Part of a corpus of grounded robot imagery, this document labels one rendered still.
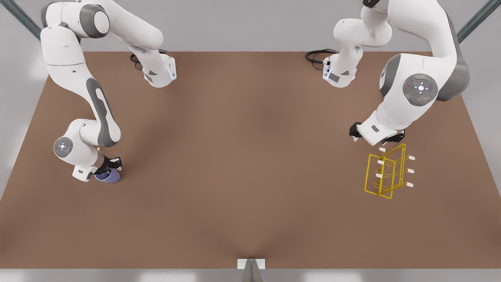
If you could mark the blue cup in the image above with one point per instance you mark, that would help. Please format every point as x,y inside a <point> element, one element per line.
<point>108,177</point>

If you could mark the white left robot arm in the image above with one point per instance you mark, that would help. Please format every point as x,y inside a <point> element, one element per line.
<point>415,78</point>

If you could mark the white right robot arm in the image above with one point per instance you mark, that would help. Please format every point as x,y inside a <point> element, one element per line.
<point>70,51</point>

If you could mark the silver frame post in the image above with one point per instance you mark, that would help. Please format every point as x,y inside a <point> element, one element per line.
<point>478,19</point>
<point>21,17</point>
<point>251,271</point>

